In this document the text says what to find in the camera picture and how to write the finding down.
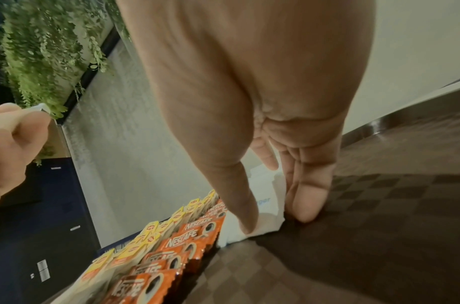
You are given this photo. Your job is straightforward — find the person's left hand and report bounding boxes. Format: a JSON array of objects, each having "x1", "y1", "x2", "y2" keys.
[{"x1": 0, "y1": 102, "x2": 53, "y2": 210}]

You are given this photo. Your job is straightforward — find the person's right hand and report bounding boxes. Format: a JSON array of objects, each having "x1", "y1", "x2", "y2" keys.
[{"x1": 115, "y1": 0, "x2": 377, "y2": 235}]

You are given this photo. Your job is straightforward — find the white sugar packet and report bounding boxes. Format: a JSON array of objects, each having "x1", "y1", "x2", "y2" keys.
[
  {"x1": 216, "y1": 212, "x2": 287, "y2": 249},
  {"x1": 21, "y1": 103, "x2": 52, "y2": 115}
]

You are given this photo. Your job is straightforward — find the row of white sugar packets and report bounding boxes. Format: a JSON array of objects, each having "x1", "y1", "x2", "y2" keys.
[{"x1": 229, "y1": 164, "x2": 287, "y2": 226}]

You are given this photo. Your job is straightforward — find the row of red Nescafe sachets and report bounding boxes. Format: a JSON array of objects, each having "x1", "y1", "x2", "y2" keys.
[{"x1": 102, "y1": 198, "x2": 231, "y2": 304}]

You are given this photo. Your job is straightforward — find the brown plastic tray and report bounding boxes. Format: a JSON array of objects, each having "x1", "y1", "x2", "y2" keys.
[{"x1": 184, "y1": 86, "x2": 460, "y2": 304}]

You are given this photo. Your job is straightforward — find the dark cabinet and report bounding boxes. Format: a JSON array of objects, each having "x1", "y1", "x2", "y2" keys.
[{"x1": 0, "y1": 157, "x2": 103, "y2": 304}]

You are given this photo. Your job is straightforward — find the green plant wall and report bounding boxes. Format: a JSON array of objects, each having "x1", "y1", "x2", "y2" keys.
[{"x1": 1, "y1": 0, "x2": 131, "y2": 120}]

